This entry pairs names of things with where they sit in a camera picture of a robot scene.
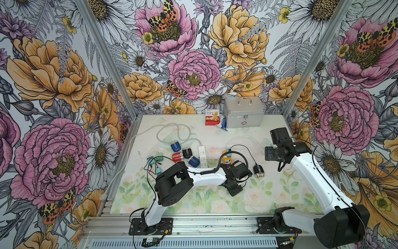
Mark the aluminium front rail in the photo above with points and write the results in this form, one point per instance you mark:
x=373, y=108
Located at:
x=184, y=225

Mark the black silver shaver head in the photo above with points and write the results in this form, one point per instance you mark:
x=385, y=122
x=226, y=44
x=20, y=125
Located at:
x=187, y=153

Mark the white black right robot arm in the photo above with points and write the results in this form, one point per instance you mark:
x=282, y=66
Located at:
x=342, y=224

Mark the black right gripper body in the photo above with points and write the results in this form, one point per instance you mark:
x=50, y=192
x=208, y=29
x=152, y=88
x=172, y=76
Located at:
x=273, y=154

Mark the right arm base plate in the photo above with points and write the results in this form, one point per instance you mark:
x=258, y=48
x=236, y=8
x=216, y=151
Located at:
x=265, y=225

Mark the white power strip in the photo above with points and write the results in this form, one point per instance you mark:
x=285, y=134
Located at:
x=203, y=157

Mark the silver first aid case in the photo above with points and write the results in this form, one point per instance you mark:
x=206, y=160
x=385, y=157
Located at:
x=242, y=112

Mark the blue white tissue pack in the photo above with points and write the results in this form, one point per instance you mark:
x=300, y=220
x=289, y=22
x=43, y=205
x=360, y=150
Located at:
x=222, y=124

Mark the blue device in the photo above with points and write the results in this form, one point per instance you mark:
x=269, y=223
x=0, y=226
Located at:
x=194, y=162
x=175, y=146

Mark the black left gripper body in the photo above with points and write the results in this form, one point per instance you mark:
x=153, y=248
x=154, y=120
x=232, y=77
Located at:
x=233, y=189

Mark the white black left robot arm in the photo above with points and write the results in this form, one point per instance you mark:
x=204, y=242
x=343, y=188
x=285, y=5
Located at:
x=175, y=182

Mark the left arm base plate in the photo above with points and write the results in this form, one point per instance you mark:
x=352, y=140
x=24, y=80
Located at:
x=138, y=227

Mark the orange power strip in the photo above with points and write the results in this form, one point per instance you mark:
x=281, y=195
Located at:
x=227, y=160

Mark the red white bandage box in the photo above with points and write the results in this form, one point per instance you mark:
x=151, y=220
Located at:
x=212, y=117

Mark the green plug adapter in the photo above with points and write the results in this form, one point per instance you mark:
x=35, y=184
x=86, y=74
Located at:
x=159, y=157

